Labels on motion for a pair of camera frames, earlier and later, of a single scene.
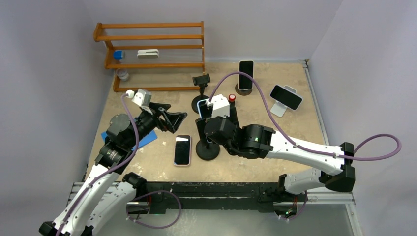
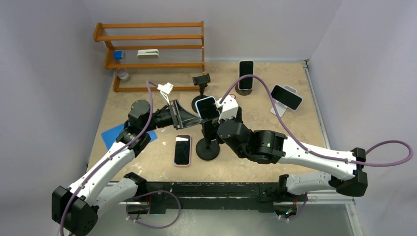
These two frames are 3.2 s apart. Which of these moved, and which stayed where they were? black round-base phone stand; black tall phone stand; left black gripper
Moved: left black gripper
Stayed: black tall phone stand; black round-base phone stand
